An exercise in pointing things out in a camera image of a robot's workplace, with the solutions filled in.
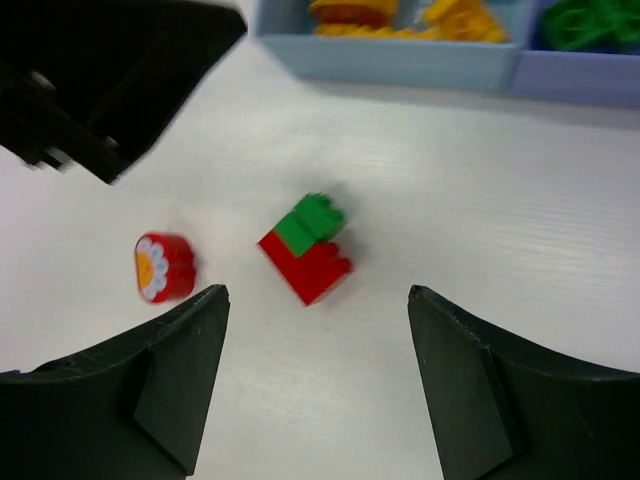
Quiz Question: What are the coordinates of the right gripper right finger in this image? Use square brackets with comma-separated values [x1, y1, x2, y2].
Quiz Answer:
[408, 285, 639, 479]

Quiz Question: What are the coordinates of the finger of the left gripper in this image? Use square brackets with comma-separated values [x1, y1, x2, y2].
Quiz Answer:
[1, 1, 247, 183]

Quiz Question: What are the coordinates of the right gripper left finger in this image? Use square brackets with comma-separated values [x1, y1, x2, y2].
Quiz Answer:
[1, 285, 230, 480]

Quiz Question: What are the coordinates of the flower lego stack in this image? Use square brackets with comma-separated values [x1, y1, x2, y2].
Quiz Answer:
[134, 232, 197, 304]

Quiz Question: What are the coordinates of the red green lego stack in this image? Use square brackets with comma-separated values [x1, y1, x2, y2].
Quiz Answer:
[258, 193, 353, 306]

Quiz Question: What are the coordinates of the yellow rounded lego brick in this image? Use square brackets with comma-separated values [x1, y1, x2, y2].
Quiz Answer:
[308, 0, 399, 36]

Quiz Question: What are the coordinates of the green square lego brick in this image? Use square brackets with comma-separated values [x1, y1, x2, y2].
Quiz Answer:
[538, 0, 639, 53]

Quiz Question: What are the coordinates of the dark blue container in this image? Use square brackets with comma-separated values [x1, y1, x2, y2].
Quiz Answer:
[509, 1, 639, 109]

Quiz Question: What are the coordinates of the light blue container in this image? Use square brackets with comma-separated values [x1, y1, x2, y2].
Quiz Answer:
[252, 1, 532, 93]

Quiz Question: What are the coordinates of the small yellow lego brick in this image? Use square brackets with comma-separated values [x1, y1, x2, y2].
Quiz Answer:
[421, 0, 510, 44]

